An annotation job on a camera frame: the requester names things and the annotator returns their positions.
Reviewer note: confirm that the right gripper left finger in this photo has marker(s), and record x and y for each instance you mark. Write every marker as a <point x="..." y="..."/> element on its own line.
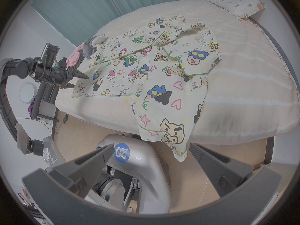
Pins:
<point x="82" y="170"/>

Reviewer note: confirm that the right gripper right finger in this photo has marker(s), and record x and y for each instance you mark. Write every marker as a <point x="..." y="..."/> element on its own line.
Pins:
<point x="220" y="170"/>

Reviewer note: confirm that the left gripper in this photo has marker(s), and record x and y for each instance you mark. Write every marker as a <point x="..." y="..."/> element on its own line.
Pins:
<point x="59" y="76"/>

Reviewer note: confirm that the white printed pyjama top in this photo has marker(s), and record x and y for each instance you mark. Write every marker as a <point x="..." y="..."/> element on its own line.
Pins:
<point x="150" y="78"/>

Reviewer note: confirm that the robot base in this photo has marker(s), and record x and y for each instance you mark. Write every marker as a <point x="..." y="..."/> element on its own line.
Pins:
<point x="145" y="167"/>

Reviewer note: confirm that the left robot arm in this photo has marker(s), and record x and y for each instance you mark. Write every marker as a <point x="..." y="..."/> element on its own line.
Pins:
<point x="23" y="68"/>

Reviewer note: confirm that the pink garment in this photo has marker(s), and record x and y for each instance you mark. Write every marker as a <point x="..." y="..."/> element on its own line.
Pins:
<point x="73" y="57"/>

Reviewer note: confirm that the grey garment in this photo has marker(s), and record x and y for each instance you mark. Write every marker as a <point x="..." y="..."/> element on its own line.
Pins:
<point x="93" y="43"/>

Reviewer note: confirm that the purple plastic bag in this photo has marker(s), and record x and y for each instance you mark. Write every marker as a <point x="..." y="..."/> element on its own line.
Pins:
<point x="31" y="108"/>

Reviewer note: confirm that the bed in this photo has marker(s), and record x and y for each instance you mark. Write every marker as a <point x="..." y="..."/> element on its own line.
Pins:
<point x="246" y="78"/>

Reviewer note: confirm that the white printed pillow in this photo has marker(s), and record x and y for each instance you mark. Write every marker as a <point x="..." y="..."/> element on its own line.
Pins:
<point x="234" y="1"/>

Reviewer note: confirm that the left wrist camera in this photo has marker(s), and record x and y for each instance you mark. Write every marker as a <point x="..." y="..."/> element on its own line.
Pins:
<point x="62" y="64"/>

